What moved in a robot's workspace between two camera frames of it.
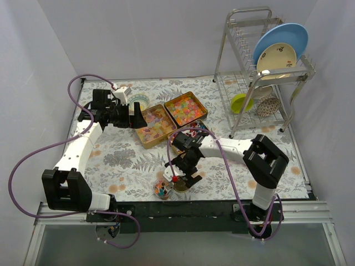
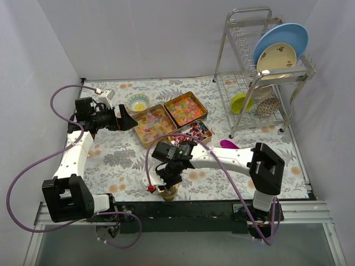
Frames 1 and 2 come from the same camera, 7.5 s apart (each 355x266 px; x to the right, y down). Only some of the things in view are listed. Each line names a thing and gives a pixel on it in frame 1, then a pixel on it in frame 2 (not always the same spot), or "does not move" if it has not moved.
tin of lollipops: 193,128 does not move
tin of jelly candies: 160,126 does not move
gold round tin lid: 180,185 -> 168,194
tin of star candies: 186,108 does not move
